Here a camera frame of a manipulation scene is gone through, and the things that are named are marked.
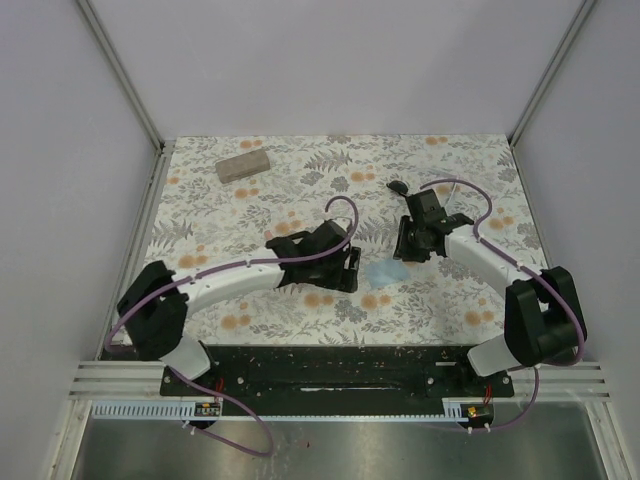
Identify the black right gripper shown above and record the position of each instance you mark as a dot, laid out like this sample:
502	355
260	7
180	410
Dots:
402	250

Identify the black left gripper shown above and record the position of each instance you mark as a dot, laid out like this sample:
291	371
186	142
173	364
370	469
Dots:
343	279

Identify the light blue cleaning cloth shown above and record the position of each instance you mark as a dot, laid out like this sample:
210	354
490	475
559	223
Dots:
383	273

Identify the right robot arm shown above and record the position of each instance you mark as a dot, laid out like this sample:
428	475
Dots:
542	319

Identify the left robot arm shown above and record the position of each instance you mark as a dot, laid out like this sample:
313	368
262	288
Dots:
154	308

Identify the black sunglasses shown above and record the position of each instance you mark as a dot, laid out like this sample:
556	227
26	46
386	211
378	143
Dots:
398	187

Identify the floral tablecloth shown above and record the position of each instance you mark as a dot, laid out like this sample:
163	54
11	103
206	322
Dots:
201	221

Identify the beige glasses case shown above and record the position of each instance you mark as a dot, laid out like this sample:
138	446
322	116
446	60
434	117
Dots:
242	166

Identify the steel floor panel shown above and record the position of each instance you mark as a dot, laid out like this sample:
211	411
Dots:
555	441

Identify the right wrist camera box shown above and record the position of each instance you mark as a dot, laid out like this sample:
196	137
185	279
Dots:
425	208

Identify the white frame sunglasses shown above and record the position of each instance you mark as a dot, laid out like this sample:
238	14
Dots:
447	189

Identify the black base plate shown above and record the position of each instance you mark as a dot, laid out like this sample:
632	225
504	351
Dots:
423	371

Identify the left aluminium frame post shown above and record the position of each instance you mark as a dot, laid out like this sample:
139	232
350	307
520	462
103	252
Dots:
107	48

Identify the aluminium frame post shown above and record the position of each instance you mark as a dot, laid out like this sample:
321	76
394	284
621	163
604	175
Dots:
561	52
107	48

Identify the aluminium front rail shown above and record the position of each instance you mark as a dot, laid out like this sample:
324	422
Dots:
137	381

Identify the white slotted cable duct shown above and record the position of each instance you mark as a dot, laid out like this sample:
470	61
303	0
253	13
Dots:
156	410

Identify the right aluminium frame post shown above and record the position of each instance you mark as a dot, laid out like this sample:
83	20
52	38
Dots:
561	52

